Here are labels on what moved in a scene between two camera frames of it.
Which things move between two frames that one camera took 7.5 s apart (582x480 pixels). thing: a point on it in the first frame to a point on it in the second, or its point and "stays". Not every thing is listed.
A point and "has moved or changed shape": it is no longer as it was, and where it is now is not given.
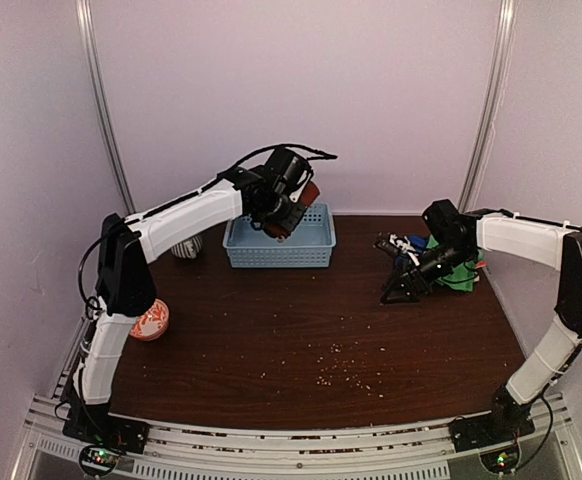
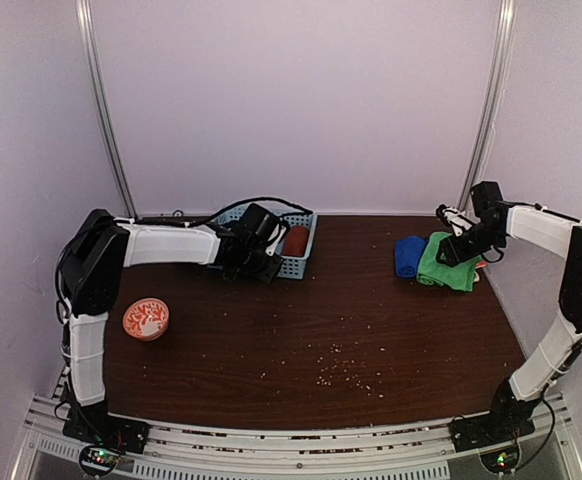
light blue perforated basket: (309, 245) has moved or changed shape
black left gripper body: (288, 220) to (263, 272)
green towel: (461, 276) stays
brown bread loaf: (309, 194) to (295, 242)
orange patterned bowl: (151, 325) stays
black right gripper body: (424, 284) to (471, 248)
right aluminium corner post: (493, 102) stays
